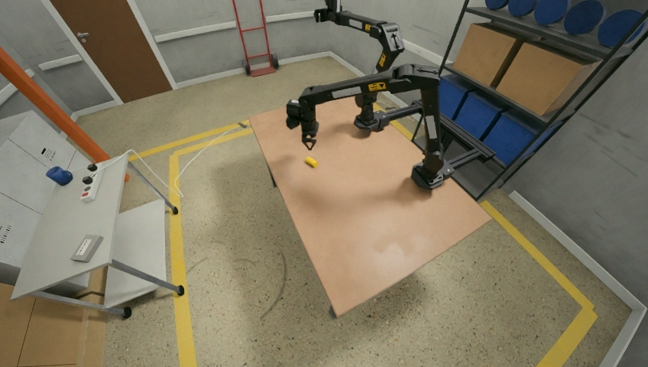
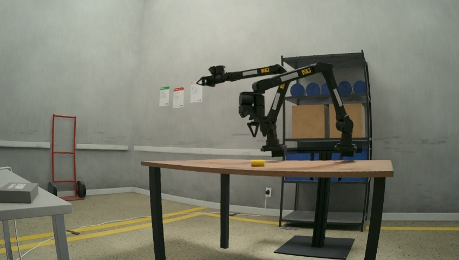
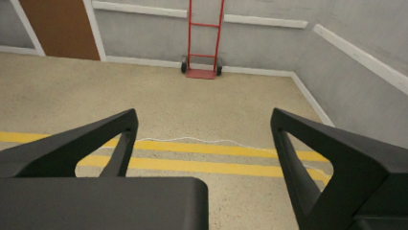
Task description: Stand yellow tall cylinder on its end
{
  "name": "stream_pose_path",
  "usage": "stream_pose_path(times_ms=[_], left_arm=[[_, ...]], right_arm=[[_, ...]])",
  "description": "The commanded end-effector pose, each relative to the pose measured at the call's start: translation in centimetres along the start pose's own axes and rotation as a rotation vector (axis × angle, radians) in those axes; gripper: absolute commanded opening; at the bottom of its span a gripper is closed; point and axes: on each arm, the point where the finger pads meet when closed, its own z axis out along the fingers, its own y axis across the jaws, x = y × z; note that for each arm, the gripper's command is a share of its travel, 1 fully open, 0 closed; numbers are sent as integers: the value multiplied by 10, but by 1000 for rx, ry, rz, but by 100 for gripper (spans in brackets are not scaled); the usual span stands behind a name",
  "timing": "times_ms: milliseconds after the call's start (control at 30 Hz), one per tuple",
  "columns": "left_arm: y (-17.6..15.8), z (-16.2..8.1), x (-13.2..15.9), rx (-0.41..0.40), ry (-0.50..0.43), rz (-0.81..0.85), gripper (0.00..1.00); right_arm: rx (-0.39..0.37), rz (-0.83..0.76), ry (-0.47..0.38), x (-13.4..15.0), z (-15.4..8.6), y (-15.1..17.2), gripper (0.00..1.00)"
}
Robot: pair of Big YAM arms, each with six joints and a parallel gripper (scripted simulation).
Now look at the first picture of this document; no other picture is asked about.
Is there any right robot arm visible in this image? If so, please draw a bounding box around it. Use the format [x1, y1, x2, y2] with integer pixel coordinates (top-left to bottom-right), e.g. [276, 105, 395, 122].
[322, 0, 405, 127]

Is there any yellow cylinder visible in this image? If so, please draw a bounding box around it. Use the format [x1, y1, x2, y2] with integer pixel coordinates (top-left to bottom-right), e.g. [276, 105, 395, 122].
[306, 157, 318, 167]

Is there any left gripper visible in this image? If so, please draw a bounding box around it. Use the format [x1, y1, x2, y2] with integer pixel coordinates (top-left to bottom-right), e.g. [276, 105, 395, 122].
[301, 119, 319, 151]

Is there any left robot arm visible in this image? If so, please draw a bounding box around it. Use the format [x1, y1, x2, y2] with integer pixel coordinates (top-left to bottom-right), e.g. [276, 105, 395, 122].
[286, 63, 444, 186]

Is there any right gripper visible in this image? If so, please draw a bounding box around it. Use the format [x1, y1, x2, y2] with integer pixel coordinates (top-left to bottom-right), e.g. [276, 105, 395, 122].
[313, 8, 330, 23]

